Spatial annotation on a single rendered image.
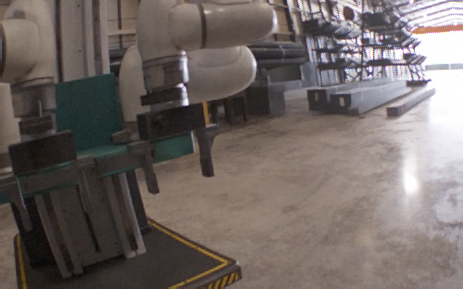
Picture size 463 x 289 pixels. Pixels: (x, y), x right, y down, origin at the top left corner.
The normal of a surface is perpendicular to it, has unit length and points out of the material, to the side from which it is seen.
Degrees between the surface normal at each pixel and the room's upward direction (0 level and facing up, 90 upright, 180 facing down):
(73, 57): 90
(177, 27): 92
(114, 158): 90
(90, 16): 90
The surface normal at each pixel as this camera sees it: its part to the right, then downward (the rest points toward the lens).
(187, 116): 0.64, 0.03
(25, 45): 0.86, 0.00
